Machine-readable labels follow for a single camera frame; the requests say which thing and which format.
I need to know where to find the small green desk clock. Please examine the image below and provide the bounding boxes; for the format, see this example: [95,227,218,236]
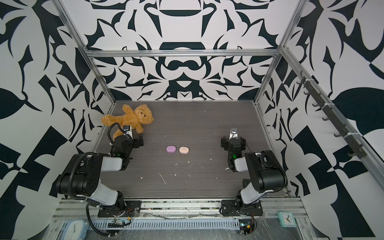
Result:
[277,212,297,228]

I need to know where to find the white cable duct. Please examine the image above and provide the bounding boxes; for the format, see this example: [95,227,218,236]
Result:
[93,219,241,231]

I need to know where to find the wall hook rail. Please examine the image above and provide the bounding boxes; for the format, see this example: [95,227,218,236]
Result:
[298,76,368,159]

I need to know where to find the pink earbud charging case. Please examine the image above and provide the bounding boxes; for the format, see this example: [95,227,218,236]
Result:
[179,147,190,155]

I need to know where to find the black remote control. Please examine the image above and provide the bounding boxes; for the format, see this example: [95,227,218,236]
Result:
[243,179,252,188]

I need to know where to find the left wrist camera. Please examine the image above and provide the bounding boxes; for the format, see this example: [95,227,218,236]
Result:
[123,125,133,139]

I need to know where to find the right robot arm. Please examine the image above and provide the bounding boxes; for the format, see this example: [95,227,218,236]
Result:
[221,137,288,206]

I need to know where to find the aluminium frame corner post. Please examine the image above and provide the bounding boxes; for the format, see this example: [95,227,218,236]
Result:
[254,51,282,105]

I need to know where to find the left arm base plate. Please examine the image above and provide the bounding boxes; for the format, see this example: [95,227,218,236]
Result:
[98,200,142,218]

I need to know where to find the brown teddy bear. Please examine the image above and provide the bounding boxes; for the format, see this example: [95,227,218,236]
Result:
[101,105,154,135]

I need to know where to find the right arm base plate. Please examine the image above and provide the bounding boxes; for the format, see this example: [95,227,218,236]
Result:
[219,200,264,217]

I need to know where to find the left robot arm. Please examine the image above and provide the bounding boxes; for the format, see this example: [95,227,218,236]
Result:
[53,123,144,211]

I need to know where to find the purple earbud charging case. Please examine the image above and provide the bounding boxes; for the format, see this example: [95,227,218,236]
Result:
[166,146,177,153]

